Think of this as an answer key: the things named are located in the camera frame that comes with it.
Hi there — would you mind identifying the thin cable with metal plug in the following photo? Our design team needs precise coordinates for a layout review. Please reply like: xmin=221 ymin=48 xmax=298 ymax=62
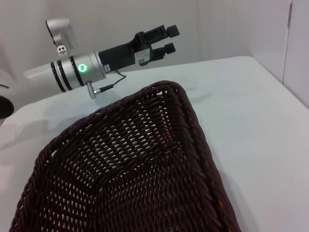
xmin=86 ymin=69 xmax=128 ymax=100

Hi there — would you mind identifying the dark brown woven basket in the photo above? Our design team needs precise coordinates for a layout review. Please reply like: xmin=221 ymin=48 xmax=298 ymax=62
xmin=8 ymin=80 xmax=241 ymax=232

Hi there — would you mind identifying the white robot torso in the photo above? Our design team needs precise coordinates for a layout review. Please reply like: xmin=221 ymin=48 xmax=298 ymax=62
xmin=0 ymin=68 xmax=16 ymax=127

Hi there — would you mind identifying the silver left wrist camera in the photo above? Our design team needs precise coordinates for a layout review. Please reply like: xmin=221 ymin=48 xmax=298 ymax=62
xmin=45 ymin=17 xmax=78 ymax=58

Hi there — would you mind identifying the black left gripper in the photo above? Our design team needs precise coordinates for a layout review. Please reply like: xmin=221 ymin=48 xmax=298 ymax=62
xmin=98 ymin=24 xmax=181 ymax=73

